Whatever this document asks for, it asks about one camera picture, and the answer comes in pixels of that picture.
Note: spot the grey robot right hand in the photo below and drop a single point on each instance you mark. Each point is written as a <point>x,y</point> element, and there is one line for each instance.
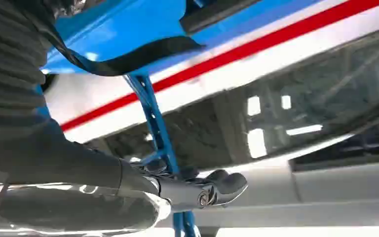
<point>62,170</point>

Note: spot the blue metal shelf rack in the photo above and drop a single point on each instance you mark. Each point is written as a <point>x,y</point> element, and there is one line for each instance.
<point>127,29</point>

